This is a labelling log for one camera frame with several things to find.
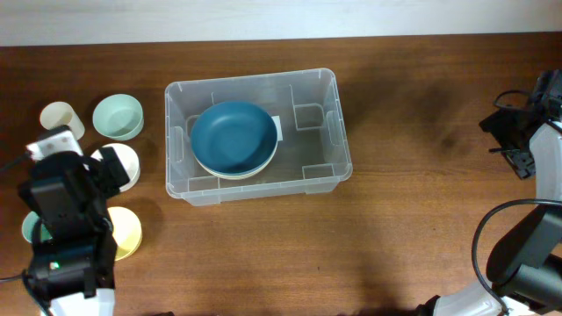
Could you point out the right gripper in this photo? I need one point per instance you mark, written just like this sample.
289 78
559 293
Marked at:
497 124

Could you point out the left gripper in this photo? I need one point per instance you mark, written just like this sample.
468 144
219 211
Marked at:
109 173

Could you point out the white bowl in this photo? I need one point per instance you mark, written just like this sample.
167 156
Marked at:
128 159

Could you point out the yellow bowl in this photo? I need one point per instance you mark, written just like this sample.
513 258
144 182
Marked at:
127 231

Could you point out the cream plate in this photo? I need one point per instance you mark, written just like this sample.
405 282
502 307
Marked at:
239 174

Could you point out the dark blue plate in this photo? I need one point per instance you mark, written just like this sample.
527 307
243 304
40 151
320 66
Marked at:
233 138

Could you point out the clear plastic storage container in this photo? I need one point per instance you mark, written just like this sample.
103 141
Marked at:
312 158

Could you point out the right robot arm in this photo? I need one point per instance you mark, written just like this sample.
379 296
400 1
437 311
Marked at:
522 275

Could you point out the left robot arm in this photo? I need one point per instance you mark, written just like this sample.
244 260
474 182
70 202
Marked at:
73 250

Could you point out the mint green bowl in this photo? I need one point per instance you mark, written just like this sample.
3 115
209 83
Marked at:
118 117

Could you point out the cream plastic cup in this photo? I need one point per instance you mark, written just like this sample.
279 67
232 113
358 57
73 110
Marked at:
61 113

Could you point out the mint green plastic cup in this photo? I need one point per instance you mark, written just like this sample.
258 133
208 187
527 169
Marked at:
28 225

